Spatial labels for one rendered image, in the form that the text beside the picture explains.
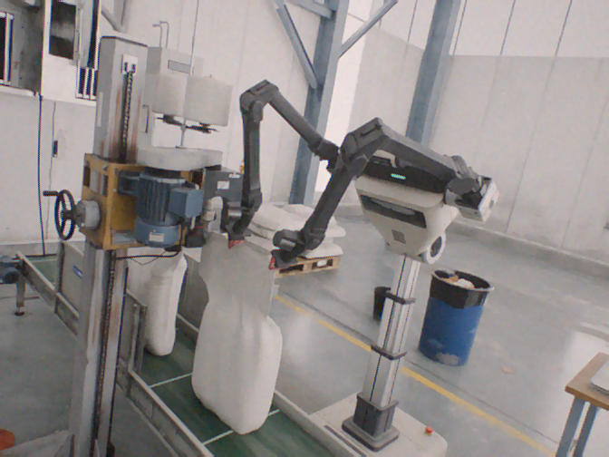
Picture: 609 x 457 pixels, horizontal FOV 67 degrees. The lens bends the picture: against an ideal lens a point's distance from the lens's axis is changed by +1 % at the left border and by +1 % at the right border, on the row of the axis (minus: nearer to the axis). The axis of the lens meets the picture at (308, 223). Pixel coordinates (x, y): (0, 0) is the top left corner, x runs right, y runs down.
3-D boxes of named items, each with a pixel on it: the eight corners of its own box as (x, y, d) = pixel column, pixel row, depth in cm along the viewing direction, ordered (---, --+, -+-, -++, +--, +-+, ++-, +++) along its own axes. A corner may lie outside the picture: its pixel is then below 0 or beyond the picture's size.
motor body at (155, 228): (185, 248, 163) (194, 180, 158) (145, 251, 152) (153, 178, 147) (164, 236, 173) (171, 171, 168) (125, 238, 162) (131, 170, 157)
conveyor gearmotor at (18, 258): (28, 286, 295) (29, 264, 292) (0, 288, 284) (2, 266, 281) (14, 270, 314) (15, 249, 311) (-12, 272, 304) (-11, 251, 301)
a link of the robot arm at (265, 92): (273, 77, 150) (259, 68, 156) (246, 109, 150) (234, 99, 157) (340, 150, 182) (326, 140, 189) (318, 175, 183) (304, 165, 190)
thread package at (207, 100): (236, 131, 166) (243, 83, 163) (197, 125, 154) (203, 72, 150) (211, 125, 177) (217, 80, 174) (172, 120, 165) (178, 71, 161)
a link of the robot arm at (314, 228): (372, 158, 123) (362, 132, 130) (353, 156, 121) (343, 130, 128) (321, 251, 154) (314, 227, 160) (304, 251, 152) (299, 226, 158)
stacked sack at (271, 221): (317, 232, 503) (320, 219, 500) (274, 235, 455) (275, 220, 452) (292, 222, 531) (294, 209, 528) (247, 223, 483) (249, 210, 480)
